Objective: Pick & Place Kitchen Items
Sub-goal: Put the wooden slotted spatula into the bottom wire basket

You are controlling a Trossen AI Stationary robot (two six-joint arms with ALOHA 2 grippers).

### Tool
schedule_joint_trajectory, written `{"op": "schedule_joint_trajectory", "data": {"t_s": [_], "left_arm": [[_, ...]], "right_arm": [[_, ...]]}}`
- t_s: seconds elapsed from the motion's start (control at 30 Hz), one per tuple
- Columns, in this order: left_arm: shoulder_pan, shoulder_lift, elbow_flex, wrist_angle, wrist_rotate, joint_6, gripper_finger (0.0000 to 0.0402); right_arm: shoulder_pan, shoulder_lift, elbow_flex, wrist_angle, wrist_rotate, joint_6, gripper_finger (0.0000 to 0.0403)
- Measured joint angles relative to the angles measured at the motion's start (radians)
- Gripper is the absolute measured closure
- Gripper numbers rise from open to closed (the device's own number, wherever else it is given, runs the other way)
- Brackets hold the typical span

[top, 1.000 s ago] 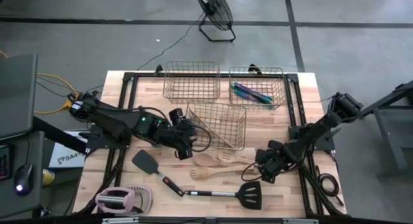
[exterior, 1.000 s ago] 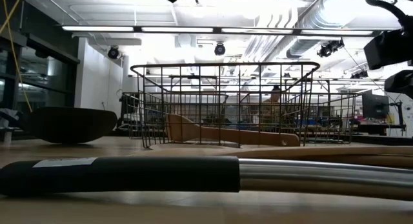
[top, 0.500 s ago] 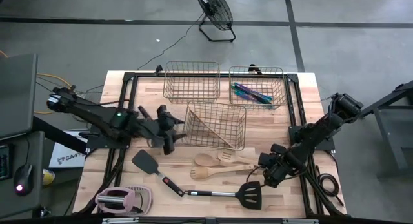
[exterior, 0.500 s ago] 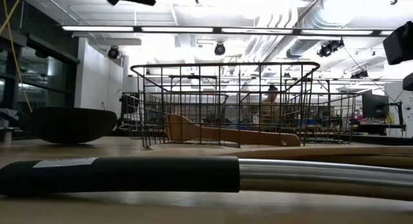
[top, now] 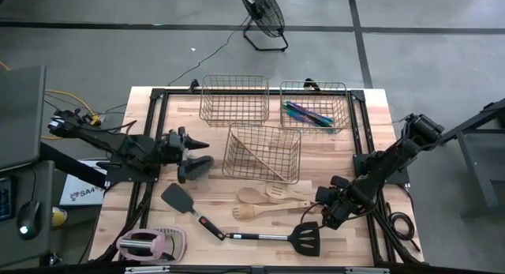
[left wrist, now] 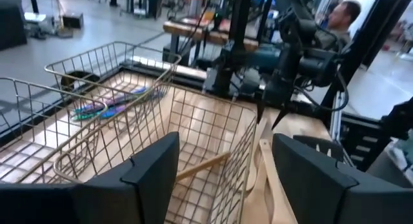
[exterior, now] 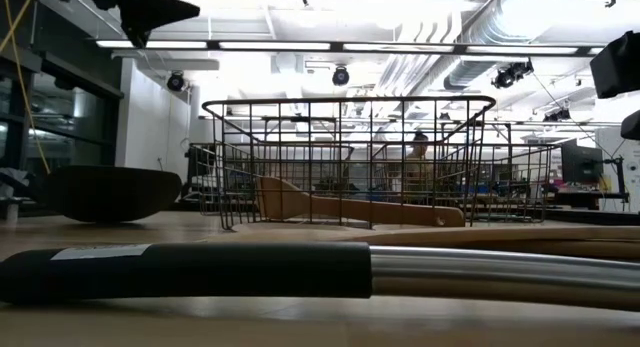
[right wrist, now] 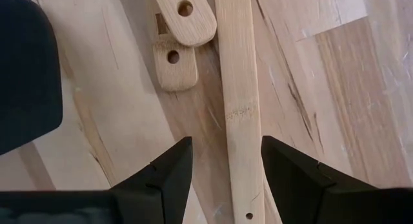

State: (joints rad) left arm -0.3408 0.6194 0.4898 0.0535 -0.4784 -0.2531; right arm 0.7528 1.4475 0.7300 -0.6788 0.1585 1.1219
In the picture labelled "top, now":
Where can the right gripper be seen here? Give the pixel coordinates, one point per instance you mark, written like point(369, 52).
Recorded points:
point(345, 209)

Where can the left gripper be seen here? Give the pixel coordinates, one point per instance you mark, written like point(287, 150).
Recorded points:
point(171, 155)

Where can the wooden spoon with label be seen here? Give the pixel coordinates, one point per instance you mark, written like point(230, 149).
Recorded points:
point(248, 196)

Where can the slotted wooden spatula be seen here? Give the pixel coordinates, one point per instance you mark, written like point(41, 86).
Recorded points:
point(276, 190)

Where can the plain wooden spatula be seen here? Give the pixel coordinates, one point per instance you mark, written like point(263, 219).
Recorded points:
point(260, 159)

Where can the wooden spork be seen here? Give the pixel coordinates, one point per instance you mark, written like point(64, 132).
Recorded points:
point(242, 212)

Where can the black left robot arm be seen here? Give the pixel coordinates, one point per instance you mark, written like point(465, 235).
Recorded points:
point(118, 143)

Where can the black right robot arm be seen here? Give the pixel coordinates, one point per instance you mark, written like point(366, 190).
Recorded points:
point(386, 167)

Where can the black solid spatula red mark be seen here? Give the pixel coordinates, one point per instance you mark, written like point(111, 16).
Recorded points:
point(175, 197)

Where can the black clamp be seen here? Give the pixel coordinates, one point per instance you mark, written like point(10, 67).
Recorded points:
point(193, 85)
point(311, 83)

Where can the pink ribbed plastic tray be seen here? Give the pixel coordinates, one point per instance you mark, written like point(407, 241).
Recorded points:
point(180, 242)

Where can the white printed box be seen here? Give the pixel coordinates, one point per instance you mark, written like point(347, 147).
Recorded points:
point(79, 195)

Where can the black metal stand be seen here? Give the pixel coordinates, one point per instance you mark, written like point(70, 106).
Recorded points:
point(71, 167)
point(475, 169)

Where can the yellow round object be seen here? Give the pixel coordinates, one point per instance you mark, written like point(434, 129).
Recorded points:
point(60, 218)

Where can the dark side desk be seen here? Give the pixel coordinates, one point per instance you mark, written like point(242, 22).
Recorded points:
point(43, 195)

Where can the black floor fan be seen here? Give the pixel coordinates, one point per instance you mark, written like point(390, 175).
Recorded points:
point(262, 9)

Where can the black computer mouse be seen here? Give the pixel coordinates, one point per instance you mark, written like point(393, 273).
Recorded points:
point(28, 218)

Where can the grey flat panel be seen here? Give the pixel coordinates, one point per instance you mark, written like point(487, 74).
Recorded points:
point(21, 116)

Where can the black keyboard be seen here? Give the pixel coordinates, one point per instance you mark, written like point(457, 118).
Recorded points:
point(6, 199)

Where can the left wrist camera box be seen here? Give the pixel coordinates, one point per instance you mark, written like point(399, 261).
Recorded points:
point(173, 139)

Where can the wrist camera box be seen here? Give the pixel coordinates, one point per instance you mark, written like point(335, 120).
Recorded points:
point(173, 139)
point(325, 193)

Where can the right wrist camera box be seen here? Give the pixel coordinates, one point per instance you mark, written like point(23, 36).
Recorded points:
point(325, 193)

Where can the black aluminium table frame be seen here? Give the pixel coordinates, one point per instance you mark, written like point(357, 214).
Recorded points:
point(177, 92)

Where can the pink frame steel roller tool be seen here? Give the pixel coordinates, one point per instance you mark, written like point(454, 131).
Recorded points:
point(140, 244)

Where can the aluminium bracket rail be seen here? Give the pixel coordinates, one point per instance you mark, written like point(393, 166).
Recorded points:
point(150, 270)

